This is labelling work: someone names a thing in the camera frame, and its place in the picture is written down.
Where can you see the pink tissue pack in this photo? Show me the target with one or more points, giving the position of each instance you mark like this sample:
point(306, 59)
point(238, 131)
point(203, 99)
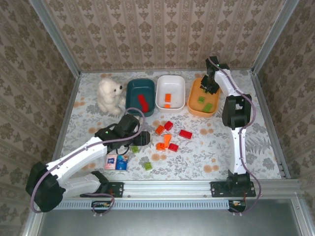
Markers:
point(111, 162)

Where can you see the aluminium back rail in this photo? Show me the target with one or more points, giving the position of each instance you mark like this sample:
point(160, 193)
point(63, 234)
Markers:
point(167, 70)

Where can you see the orange plastic container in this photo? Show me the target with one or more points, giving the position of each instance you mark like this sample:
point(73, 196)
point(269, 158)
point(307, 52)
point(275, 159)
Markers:
point(194, 103)

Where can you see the dark teal plastic container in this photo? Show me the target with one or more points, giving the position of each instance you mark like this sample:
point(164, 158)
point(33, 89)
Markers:
point(134, 98)

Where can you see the floral patterned table cover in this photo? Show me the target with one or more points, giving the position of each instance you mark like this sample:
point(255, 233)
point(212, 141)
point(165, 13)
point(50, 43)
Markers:
point(197, 157)

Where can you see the aluminium side rail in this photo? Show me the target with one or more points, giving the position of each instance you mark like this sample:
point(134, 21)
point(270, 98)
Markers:
point(71, 103)
point(262, 103)

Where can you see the orange rectangular lego brick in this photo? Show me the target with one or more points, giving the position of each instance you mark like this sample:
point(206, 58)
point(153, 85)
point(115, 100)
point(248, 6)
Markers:
point(167, 140)
point(168, 97)

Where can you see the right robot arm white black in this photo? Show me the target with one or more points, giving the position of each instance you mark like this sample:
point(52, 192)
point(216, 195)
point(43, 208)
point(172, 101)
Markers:
point(237, 110)

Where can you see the grey metal panel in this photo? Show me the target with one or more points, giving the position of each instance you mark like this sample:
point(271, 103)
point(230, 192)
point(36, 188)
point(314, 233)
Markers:
point(167, 223)

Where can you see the aluminium front rail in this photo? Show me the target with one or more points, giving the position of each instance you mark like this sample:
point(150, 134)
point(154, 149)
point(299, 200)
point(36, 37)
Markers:
point(167, 188)

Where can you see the white teddy bear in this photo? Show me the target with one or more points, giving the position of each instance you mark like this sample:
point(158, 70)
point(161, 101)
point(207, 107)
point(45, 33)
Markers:
point(108, 93)

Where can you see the white plastic container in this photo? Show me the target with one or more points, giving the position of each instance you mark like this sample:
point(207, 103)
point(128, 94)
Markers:
point(176, 91)

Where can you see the green rectangular lego brick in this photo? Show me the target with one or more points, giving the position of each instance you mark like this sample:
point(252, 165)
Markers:
point(207, 107)

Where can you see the blue tissue pack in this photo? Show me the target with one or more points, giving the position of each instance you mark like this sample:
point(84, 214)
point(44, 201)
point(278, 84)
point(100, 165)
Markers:
point(122, 162)

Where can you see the aluminium frame post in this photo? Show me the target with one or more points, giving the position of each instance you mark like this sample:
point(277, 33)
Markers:
point(56, 37)
point(273, 37)

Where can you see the red square lego brick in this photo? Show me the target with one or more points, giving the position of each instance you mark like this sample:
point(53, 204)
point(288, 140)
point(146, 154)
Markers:
point(173, 147)
point(168, 125)

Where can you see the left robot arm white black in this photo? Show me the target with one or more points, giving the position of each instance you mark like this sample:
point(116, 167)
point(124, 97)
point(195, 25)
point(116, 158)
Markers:
point(73, 157)

